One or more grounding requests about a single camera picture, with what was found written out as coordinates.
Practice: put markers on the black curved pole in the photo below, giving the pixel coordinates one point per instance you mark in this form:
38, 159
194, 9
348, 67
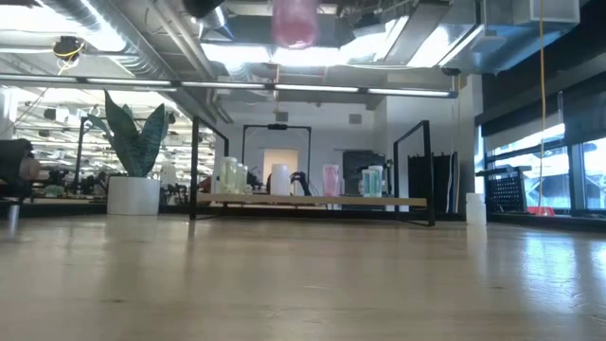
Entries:
80, 156

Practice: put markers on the grey wall vent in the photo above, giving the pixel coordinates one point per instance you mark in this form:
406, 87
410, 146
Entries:
355, 118
281, 116

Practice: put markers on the red low object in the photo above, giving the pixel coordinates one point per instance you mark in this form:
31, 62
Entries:
542, 210

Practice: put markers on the lit background doorway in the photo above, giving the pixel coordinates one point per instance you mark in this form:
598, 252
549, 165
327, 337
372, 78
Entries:
280, 156

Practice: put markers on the black background robot arm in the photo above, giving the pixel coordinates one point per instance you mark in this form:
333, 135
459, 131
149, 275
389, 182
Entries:
300, 182

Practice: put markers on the black perforated cart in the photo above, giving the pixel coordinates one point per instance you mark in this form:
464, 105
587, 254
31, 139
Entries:
506, 192

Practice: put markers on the black ceiling device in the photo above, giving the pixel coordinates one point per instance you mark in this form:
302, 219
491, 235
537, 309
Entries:
67, 47

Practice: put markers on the large silver air duct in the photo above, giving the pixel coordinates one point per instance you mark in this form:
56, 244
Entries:
473, 38

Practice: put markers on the white medicine bottle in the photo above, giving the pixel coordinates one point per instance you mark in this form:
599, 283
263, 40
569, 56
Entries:
280, 180
475, 208

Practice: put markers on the black background screen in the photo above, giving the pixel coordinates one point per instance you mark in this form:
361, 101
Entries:
10, 163

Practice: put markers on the long ceiling light bar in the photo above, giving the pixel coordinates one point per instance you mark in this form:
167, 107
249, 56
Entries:
222, 85
118, 82
316, 88
407, 92

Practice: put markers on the white plant pot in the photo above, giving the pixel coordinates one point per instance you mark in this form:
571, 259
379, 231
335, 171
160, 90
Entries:
132, 196

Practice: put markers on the background wooden desk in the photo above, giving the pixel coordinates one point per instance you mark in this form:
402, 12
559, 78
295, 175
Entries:
42, 200

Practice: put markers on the green medicine bottle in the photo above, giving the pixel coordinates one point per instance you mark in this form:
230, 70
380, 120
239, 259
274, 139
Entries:
377, 182
366, 184

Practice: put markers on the corrugated silver air duct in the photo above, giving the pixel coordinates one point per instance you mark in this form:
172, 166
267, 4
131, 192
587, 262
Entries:
137, 57

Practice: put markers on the black background machine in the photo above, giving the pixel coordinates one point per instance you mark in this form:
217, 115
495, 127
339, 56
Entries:
352, 163

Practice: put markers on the person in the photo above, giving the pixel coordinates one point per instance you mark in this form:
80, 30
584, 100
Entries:
30, 168

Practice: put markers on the black background panel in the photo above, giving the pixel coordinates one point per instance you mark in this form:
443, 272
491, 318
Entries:
445, 180

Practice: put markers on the wooden shelf black frame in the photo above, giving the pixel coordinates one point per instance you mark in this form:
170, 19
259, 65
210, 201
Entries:
312, 201

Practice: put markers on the small grey metal post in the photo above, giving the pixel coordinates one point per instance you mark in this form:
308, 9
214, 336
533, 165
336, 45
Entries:
13, 215

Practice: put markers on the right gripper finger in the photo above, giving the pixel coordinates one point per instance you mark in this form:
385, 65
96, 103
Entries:
201, 5

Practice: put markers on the round silver duct pipe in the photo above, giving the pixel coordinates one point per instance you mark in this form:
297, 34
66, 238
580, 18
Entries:
218, 23

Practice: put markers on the green snake plant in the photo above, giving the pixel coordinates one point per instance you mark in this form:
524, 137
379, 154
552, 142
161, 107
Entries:
135, 147

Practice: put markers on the black background gantry frame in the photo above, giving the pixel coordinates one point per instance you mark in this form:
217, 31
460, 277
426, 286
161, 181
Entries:
277, 126

